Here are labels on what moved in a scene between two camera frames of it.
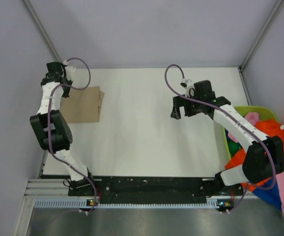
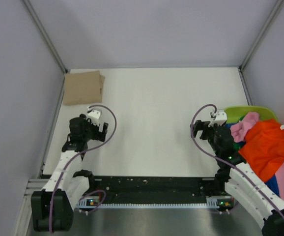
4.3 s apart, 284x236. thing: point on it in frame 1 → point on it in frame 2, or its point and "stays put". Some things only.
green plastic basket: (263, 113) stays put
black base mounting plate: (152, 190) stays put
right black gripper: (179, 102) → (200, 125)
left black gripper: (69, 81) → (99, 135)
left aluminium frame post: (31, 10) stays put
